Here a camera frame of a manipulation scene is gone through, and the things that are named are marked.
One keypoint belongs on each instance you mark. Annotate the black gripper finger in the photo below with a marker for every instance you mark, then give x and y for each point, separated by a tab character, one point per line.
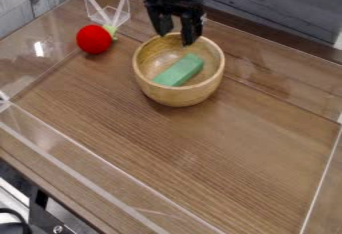
192	28
162	23

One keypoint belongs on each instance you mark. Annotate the green rectangular block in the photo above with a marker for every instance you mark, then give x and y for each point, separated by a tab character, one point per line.
181	71

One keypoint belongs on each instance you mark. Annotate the wooden brown bowl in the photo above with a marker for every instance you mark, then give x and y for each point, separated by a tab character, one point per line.
158	54

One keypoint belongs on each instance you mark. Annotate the small light green piece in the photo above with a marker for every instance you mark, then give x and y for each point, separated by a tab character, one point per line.
111	30

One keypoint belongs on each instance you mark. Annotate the red ball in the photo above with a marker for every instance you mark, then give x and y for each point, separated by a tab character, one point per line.
94	39

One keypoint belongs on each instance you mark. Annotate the clear acrylic corner bracket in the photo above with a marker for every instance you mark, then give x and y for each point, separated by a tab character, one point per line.
109	15

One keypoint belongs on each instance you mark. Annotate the clear acrylic tray wall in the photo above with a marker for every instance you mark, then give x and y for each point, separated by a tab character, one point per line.
229	167

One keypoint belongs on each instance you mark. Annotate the black table leg frame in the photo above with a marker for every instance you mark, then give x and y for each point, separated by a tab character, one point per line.
42	218

